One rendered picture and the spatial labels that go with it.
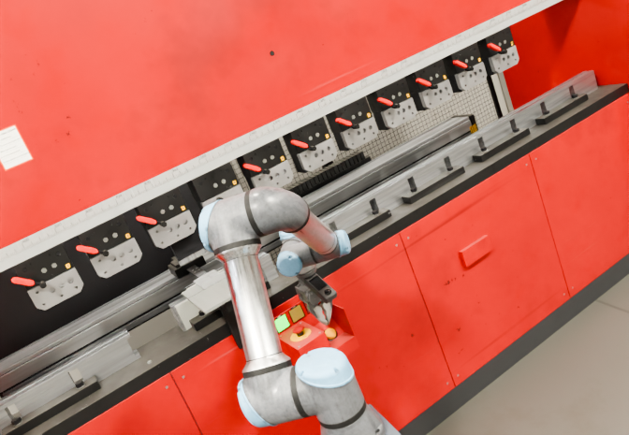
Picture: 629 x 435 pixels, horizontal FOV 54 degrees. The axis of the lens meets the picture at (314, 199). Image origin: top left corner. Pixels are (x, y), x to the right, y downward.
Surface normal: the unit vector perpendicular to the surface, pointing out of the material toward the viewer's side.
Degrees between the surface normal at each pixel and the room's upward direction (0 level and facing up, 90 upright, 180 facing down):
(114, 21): 90
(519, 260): 90
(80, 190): 90
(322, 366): 8
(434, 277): 90
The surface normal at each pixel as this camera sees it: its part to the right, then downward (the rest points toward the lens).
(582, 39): -0.81, 0.44
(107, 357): 0.46, 0.08
